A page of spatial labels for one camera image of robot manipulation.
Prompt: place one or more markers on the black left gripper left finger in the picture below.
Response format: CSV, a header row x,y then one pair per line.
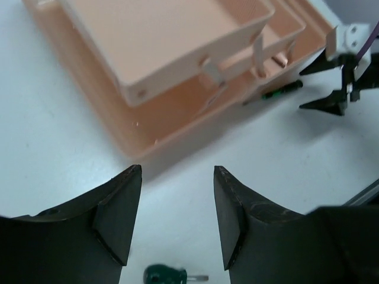
x,y
84,240

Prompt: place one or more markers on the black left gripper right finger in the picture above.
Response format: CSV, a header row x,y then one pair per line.
x,y
263,242

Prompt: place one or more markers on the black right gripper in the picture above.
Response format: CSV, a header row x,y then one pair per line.
x,y
335,103

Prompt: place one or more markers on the green black precision screwdriver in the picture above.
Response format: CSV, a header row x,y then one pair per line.
x,y
290,87

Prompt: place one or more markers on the pink plastic toolbox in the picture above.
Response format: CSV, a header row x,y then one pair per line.
x,y
154,70

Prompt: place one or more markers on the stubby green screwdriver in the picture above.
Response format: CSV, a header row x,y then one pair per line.
x,y
163,274

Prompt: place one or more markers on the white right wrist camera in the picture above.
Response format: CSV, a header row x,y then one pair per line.
x,y
346,39

